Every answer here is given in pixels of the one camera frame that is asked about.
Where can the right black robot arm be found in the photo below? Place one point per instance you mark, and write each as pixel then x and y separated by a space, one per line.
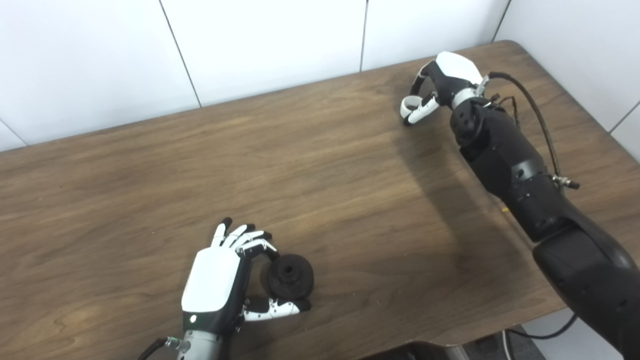
pixel 505 155

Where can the round black part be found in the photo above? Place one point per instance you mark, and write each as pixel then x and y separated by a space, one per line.
pixel 290 275

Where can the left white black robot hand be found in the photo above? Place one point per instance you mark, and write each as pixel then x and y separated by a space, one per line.
pixel 212 280

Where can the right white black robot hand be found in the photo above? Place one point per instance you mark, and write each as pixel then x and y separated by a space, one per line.
pixel 455 72

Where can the dark robot torso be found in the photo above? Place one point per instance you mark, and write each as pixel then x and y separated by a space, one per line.
pixel 415 352

